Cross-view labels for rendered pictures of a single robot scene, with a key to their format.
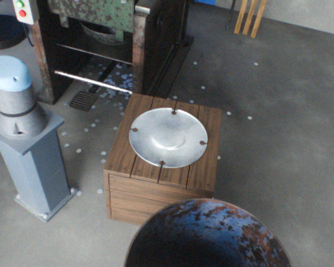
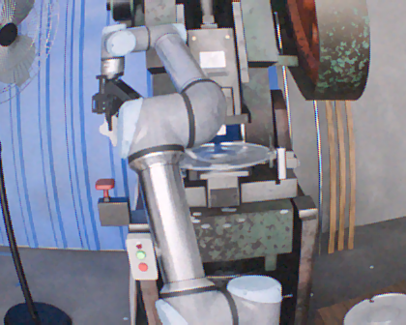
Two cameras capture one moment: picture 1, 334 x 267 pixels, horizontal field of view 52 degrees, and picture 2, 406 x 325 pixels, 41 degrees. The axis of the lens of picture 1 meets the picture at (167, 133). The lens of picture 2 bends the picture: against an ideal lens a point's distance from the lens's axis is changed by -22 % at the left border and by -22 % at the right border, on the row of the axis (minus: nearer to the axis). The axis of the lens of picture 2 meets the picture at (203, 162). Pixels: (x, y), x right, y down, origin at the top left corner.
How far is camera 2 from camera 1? 0.90 m
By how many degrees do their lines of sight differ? 35
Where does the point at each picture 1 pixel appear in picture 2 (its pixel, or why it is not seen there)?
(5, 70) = (260, 284)
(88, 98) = not seen: outside the picture
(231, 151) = not seen: outside the picture
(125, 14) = (281, 230)
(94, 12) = (234, 244)
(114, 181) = not seen: outside the picture
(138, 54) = (305, 270)
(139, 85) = (304, 310)
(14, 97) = (274, 310)
